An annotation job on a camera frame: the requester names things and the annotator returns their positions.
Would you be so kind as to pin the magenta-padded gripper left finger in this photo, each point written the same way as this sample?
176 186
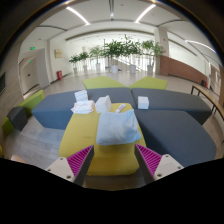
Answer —
75 163

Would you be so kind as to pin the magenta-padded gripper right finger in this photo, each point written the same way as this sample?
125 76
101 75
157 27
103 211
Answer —
153 163

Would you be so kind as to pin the light blue towel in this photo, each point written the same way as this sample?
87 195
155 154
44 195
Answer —
116 128

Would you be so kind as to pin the yellow ottoman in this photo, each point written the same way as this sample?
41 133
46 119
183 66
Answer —
80 133

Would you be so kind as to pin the pink-printed wet wipes pack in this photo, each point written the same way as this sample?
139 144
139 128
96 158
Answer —
83 107

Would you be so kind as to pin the small white box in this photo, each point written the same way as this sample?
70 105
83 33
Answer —
143 102

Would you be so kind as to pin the white tube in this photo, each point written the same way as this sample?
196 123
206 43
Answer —
120 108

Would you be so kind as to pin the large white box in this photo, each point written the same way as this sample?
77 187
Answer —
103 104

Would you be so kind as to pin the dark grey cube stool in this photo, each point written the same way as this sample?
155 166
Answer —
17 117

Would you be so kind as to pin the lime green bench seat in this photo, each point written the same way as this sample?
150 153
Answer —
31 101

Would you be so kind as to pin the lime green ottoman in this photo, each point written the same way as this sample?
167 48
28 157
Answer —
150 83
103 82

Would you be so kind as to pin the long wooden table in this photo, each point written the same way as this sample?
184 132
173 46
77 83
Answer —
208 96

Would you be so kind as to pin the red fire extinguisher box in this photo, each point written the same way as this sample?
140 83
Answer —
59 75

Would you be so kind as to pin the brown wooden counter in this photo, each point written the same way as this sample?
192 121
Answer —
181 68

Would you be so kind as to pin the wooden shelf unit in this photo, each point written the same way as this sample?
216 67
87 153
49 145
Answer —
221 86

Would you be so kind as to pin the row of potted plants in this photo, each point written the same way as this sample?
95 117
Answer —
116 50

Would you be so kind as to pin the green exit sign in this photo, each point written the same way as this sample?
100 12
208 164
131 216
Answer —
32 48

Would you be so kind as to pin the ceiling strip lights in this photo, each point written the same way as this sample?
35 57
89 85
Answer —
78 15

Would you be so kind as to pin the framed wall notice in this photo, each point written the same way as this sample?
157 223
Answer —
58 53

